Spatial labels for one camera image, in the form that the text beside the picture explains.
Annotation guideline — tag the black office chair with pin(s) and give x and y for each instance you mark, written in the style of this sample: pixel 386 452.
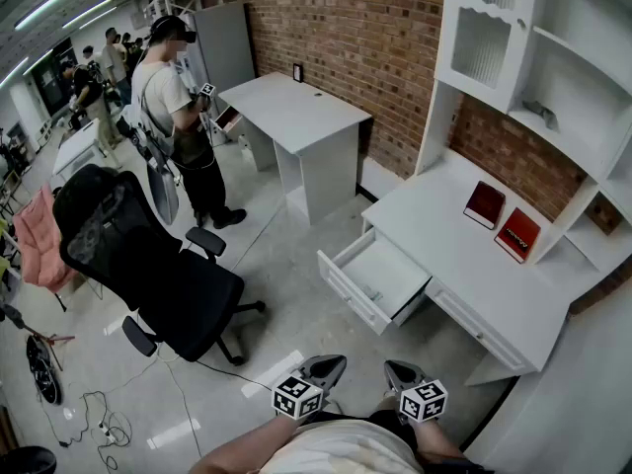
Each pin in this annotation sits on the black office chair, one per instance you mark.
pixel 163 284

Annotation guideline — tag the bright red book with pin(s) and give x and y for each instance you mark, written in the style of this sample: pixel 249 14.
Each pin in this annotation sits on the bright red book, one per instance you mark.
pixel 518 235

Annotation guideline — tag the black picture frame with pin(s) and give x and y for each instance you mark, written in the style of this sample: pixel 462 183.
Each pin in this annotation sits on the black picture frame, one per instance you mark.
pixel 298 72

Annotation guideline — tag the grey crumpled bag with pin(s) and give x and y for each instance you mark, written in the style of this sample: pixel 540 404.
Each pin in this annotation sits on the grey crumpled bag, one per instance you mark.
pixel 542 112

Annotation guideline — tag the red open box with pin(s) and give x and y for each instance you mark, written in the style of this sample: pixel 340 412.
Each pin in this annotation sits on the red open box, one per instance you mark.
pixel 228 118

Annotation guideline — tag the black round stand base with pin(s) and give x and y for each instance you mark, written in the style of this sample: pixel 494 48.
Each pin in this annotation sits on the black round stand base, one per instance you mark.
pixel 43 373

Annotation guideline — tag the grey cabinet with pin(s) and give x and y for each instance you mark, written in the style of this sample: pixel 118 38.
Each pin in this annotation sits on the grey cabinet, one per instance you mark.
pixel 222 42

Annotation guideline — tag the black round bin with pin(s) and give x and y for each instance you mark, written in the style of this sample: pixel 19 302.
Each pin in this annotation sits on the black round bin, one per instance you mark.
pixel 27 462

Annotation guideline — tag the person's white shirt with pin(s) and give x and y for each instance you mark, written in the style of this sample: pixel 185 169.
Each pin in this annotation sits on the person's white shirt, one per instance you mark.
pixel 340 450

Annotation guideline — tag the dark red book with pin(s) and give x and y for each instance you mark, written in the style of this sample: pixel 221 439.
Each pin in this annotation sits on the dark red book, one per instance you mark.
pixel 485 204

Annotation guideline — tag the low white table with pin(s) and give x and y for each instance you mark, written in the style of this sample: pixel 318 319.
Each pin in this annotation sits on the low white table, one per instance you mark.
pixel 79 148

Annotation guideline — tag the white drawer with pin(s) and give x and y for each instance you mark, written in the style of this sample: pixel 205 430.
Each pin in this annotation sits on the white drawer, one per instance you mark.
pixel 375 264
pixel 474 329

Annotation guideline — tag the person's right forearm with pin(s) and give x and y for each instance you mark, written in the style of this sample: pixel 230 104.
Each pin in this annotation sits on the person's right forearm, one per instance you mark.
pixel 437 437

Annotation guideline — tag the person's left forearm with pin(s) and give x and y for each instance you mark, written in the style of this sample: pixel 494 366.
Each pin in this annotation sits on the person's left forearm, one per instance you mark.
pixel 237 452

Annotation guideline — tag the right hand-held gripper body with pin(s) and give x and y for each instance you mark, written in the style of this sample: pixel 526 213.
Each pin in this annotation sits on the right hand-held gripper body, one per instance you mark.
pixel 423 402

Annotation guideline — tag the white power strip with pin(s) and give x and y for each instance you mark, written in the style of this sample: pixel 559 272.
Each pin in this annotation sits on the white power strip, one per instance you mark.
pixel 107 430

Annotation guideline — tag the person's white shoe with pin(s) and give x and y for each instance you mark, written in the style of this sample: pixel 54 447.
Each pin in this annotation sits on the person's white shoe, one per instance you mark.
pixel 386 403

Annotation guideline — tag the white desk with hutch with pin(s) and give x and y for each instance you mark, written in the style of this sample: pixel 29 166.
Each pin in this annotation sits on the white desk with hutch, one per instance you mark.
pixel 494 274

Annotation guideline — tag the small white desk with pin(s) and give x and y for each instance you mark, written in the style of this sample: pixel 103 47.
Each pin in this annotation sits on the small white desk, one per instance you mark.
pixel 296 111

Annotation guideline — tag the clear plastic item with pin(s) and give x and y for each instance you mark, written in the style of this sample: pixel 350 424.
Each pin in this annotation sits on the clear plastic item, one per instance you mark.
pixel 373 292

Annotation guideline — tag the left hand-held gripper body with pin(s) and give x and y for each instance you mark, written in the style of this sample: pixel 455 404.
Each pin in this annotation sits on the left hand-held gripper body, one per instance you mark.
pixel 297 398

